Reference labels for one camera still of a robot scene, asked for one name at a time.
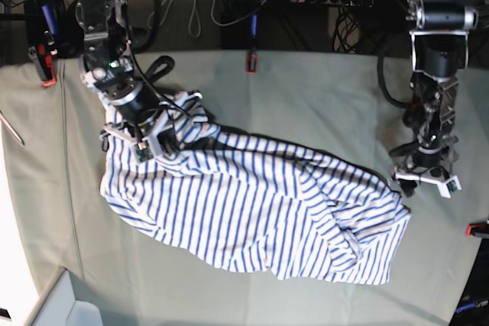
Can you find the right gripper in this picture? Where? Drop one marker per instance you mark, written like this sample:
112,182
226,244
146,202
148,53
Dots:
155,136

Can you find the blue white striped t-shirt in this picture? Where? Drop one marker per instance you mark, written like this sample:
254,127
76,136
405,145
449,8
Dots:
245,204

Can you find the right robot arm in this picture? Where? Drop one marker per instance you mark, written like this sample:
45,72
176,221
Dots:
109,67

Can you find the red black clamp right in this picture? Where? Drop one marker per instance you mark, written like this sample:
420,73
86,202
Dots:
478,229

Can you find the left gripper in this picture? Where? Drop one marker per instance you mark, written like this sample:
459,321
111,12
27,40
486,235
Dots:
417,165

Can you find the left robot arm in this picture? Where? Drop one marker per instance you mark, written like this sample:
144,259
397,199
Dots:
439,44

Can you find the red black middle clamp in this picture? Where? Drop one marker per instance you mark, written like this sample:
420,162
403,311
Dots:
251,62

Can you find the red black clamp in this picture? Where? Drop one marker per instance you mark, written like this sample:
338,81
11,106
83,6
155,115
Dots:
42,29
478,229
251,62

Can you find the green table cloth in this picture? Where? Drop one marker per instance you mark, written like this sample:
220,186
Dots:
325,101

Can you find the white plastic bin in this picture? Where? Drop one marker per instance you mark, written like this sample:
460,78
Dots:
57,305

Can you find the red black clamp left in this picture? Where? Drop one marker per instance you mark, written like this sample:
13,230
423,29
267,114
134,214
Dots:
42,29

